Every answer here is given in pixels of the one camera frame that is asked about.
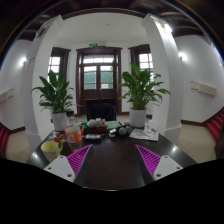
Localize pale yellow cup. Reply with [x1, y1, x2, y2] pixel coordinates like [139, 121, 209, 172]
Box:
[40, 139, 64, 163]

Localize black and grey headphones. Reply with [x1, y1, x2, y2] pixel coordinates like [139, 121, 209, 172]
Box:
[118, 124, 134, 136]

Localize dark-framed window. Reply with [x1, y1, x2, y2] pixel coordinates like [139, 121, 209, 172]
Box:
[48, 47, 72, 79]
[128, 44, 155, 79]

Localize white printed magazine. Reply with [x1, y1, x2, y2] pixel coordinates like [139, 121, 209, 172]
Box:
[128, 128, 160, 142]

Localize black chair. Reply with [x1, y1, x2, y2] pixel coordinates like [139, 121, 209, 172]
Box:
[85, 98, 118, 122]

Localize dark wooden double door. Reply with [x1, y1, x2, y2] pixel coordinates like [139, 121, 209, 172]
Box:
[75, 46, 123, 116]

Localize potted plant in white pot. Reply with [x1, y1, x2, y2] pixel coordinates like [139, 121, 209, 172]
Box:
[118, 62, 171, 128]
[31, 69, 76, 132]

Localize white wall-mounted unit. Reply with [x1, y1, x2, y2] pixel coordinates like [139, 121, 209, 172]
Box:
[0, 89, 14, 103]
[190, 80, 218, 97]

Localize wooden tray with small jars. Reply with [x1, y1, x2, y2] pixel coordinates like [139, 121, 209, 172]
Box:
[87, 118, 109, 135]

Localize clear bottle with orange label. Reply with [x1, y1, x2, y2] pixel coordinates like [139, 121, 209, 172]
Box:
[64, 110, 84, 154]

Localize white paper notice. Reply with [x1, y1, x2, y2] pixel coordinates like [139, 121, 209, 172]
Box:
[24, 56, 37, 69]

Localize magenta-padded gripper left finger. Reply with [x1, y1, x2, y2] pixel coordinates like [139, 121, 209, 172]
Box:
[43, 143, 97, 186]

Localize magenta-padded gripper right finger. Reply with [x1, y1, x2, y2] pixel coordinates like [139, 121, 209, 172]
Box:
[130, 143, 184, 186]

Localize green book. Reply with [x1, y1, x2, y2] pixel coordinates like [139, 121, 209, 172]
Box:
[105, 120, 120, 130]

